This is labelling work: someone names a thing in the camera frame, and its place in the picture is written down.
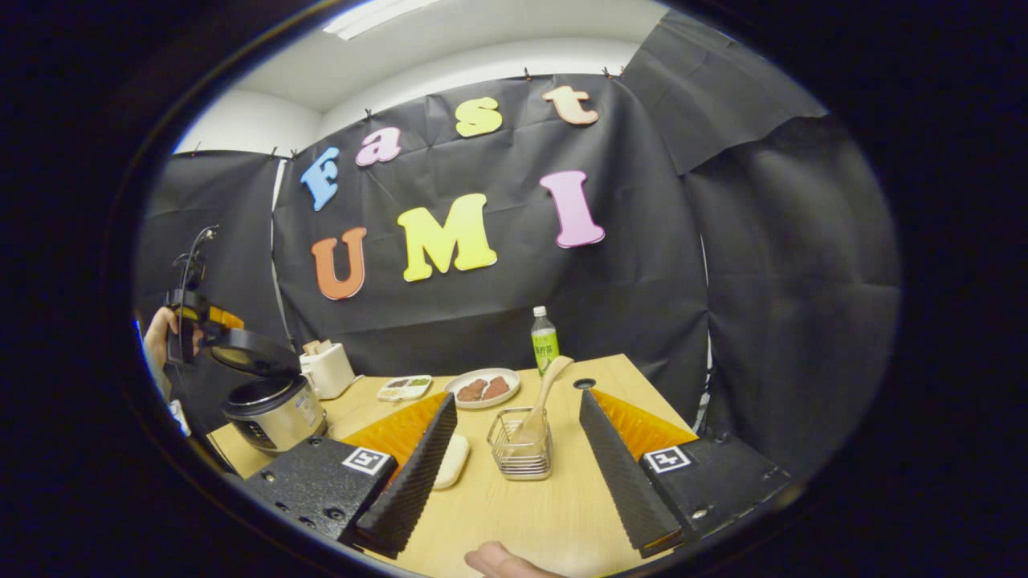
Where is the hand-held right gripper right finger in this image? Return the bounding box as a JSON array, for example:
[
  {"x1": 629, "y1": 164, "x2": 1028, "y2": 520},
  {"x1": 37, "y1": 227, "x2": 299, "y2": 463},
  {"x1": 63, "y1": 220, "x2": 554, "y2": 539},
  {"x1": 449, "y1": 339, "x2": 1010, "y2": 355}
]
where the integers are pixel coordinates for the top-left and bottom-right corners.
[{"x1": 578, "y1": 388, "x2": 792, "y2": 560}]

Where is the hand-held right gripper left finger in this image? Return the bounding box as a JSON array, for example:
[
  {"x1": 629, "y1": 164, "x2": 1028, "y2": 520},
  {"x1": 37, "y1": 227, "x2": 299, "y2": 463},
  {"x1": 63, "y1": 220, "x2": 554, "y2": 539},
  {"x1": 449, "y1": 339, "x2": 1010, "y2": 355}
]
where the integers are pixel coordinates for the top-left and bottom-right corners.
[{"x1": 241, "y1": 392, "x2": 459, "y2": 560}]

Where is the dark grey rice cooker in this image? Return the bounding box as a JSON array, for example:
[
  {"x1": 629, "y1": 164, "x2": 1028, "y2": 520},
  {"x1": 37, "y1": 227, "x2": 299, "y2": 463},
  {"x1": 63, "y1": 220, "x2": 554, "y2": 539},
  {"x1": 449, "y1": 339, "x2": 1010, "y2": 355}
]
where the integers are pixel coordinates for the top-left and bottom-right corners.
[{"x1": 201, "y1": 328, "x2": 328, "y2": 456}]

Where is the white divided grain dish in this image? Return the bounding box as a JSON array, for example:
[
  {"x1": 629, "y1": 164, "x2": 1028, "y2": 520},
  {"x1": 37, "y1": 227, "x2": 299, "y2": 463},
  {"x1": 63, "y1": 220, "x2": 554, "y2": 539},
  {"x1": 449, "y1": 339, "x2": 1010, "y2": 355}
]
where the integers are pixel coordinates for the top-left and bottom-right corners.
[{"x1": 377, "y1": 375, "x2": 434, "y2": 403}]

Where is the long ceiling light panel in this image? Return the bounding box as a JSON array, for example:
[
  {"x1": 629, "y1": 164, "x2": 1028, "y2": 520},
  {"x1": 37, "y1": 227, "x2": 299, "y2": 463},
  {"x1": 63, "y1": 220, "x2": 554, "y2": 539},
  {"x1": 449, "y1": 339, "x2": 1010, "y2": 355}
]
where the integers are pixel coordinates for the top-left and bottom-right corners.
[{"x1": 323, "y1": 0, "x2": 444, "y2": 41}]

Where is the white round plate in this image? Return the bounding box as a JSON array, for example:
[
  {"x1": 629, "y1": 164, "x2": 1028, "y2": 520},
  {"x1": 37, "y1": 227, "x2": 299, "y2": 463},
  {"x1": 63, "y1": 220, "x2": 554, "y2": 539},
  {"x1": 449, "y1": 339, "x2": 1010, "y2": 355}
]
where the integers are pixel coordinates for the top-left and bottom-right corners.
[{"x1": 444, "y1": 368, "x2": 521, "y2": 410}]

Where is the green drink bottle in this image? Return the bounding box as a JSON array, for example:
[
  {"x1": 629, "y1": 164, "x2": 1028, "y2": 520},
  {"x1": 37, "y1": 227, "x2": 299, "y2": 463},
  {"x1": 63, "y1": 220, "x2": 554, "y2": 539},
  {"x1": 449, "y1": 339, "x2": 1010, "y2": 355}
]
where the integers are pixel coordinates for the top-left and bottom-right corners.
[{"x1": 531, "y1": 306, "x2": 561, "y2": 377}]

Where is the black cable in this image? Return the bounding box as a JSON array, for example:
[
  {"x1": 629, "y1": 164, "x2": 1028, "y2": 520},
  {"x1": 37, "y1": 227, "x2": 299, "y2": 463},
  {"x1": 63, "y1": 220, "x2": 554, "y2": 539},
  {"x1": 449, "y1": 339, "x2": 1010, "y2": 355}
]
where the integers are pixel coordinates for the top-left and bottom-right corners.
[{"x1": 178, "y1": 226, "x2": 220, "y2": 294}]

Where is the black backdrop cloth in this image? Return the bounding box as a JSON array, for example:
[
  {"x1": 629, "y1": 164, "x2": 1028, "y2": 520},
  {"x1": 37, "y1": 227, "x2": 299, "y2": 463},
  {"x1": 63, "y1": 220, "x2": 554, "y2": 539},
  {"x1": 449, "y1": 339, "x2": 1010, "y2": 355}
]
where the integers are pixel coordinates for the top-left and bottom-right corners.
[{"x1": 135, "y1": 8, "x2": 902, "y2": 482}]

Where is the wooden spoon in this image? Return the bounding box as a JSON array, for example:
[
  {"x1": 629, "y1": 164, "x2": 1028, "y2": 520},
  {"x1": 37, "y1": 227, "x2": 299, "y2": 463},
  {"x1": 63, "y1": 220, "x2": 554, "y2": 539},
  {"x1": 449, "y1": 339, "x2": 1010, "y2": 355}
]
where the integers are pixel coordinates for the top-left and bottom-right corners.
[{"x1": 504, "y1": 356, "x2": 576, "y2": 450}]

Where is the metal wire chopstick holder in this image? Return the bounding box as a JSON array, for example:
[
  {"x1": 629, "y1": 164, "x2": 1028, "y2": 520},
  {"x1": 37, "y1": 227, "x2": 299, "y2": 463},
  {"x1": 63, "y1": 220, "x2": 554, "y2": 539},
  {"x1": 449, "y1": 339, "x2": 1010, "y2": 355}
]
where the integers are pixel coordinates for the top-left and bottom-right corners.
[{"x1": 487, "y1": 407, "x2": 553, "y2": 481}]

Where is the cream utensil box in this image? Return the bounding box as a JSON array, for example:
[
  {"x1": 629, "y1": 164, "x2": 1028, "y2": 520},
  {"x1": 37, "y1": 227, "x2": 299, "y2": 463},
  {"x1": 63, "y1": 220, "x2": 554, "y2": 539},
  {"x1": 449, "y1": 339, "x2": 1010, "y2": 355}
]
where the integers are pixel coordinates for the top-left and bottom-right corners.
[{"x1": 299, "y1": 344, "x2": 357, "y2": 401}]

